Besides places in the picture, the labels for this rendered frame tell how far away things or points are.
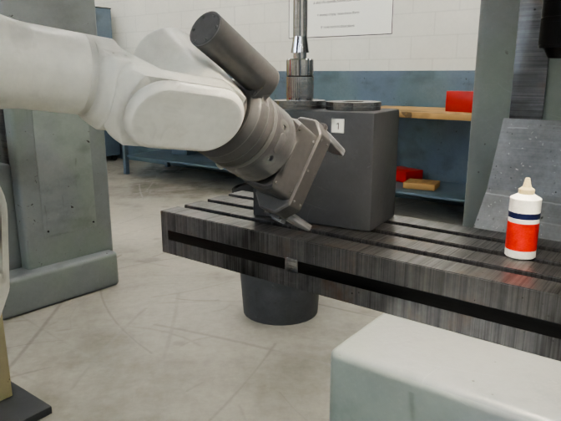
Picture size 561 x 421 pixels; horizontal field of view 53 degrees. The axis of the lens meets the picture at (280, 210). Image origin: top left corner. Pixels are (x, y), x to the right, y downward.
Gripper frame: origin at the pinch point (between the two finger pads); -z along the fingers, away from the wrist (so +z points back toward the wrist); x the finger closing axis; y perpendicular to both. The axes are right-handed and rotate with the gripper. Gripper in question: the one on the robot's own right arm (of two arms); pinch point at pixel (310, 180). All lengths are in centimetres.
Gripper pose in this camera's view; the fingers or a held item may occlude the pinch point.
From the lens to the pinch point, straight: 70.3
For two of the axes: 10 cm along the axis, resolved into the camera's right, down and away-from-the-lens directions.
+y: -7.4, -2.7, 6.2
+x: 4.1, -9.1, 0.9
